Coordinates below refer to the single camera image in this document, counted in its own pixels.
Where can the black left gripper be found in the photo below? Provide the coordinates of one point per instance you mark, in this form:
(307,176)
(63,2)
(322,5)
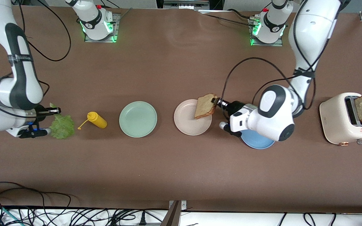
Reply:
(233,106)

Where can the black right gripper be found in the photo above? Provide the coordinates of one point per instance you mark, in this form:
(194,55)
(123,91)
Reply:
(40,112)

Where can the green lettuce leaf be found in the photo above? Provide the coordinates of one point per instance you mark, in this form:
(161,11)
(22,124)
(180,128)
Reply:
(62,127)

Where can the yellow mustard squeeze bottle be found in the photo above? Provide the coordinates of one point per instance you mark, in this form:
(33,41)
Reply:
(99,121)

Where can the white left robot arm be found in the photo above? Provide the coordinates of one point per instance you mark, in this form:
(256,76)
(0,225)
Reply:
(275,110)

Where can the beige plate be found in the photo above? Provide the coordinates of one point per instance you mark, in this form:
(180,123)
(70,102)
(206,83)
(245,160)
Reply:
(184,122)

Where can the blue plate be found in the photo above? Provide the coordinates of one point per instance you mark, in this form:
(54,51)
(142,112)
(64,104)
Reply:
(256,143)

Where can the mint green plate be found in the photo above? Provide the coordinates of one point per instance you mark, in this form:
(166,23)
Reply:
(138,119)

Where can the black metal equipment box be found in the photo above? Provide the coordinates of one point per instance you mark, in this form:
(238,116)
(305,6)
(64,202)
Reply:
(184,4)

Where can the cream white toaster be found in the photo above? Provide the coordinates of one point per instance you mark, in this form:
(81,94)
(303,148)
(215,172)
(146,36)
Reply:
(335,122)

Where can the white shelf board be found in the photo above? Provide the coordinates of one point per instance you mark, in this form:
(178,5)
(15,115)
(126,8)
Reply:
(231,219)

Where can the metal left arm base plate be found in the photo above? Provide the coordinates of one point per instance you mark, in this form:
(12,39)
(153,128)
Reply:
(264,44)

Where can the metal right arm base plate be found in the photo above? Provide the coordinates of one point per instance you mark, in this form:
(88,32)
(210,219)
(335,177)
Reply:
(116,22)

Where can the grey metal bracket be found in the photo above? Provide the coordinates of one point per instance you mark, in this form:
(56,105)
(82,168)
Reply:
(173,216)

